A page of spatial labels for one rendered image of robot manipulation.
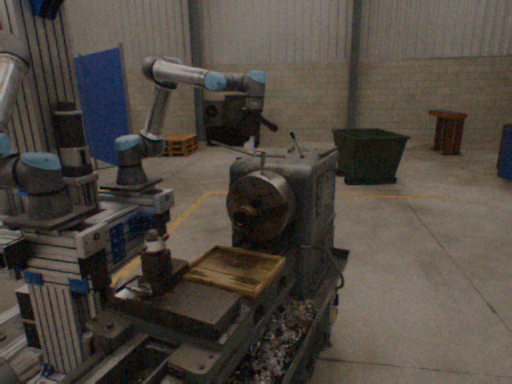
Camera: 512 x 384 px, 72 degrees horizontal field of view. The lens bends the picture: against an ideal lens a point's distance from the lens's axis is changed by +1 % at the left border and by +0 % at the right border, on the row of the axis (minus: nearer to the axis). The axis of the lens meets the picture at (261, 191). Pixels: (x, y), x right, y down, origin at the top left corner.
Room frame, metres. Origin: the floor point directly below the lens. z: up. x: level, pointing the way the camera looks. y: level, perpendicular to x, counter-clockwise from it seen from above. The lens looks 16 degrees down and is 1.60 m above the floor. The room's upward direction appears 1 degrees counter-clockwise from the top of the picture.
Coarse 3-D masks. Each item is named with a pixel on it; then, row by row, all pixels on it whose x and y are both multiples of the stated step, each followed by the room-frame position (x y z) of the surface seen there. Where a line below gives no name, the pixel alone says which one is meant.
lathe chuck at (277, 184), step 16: (256, 176) 1.52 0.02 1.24; (272, 176) 1.55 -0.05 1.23; (256, 192) 1.52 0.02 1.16; (272, 192) 1.48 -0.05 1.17; (288, 192) 1.52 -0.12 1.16; (288, 208) 1.49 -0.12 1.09; (256, 224) 1.52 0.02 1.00; (272, 224) 1.49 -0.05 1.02; (288, 224) 1.55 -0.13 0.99; (256, 240) 1.52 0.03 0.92
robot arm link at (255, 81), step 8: (248, 72) 1.53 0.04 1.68; (256, 72) 1.50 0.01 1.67; (264, 72) 1.52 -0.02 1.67; (248, 80) 1.52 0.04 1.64; (256, 80) 1.50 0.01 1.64; (264, 80) 1.52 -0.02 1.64; (248, 88) 1.52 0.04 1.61; (256, 88) 1.50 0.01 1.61; (264, 88) 1.52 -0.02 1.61; (248, 96) 1.52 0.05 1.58; (256, 96) 1.50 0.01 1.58
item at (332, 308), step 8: (320, 248) 1.68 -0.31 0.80; (328, 256) 1.68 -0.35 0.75; (336, 264) 1.69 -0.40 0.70; (336, 288) 1.78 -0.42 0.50; (336, 296) 1.85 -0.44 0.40; (328, 304) 1.79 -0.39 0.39; (336, 304) 1.85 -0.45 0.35; (328, 312) 1.79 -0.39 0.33; (336, 312) 1.93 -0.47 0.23; (320, 320) 1.81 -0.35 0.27; (328, 320) 1.79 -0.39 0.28; (320, 328) 1.81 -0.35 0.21; (328, 328) 1.79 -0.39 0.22; (328, 336) 1.91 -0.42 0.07; (312, 344) 1.74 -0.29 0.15; (320, 344) 1.74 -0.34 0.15; (328, 344) 1.91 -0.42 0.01
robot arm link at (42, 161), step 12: (24, 156) 1.23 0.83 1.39; (36, 156) 1.24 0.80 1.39; (48, 156) 1.26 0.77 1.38; (12, 168) 1.22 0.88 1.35; (24, 168) 1.22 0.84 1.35; (36, 168) 1.22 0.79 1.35; (48, 168) 1.24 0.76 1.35; (60, 168) 1.29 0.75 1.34; (24, 180) 1.22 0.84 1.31; (36, 180) 1.22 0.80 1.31; (48, 180) 1.23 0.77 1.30; (60, 180) 1.27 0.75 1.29; (36, 192) 1.22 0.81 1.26
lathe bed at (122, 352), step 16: (240, 240) 1.66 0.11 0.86; (288, 256) 1.47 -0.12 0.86; (288, 272) 1.49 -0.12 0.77; (272, 288) 1.32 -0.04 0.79; (288, 288) 1.46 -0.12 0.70; (256, 304) 1.18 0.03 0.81; (272, 304) 1.31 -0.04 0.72; (256, 320) 1.21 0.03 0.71; (144, 336) 0.93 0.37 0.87; (256, 336) 1.14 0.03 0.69; (96, 352) 0.87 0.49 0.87; (128, 352) 0.87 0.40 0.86; (144, 352) 0.92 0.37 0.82; (160, 352) 0.91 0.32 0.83; (240, 352) 1.04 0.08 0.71; (80, 368) 0.81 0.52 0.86; (112, 368) 0.81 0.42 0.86; (128, 368) 0.86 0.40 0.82; (144, 368) 0.91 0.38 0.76; (160, 368) 0.80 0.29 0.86; (224, 368) 0.96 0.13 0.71
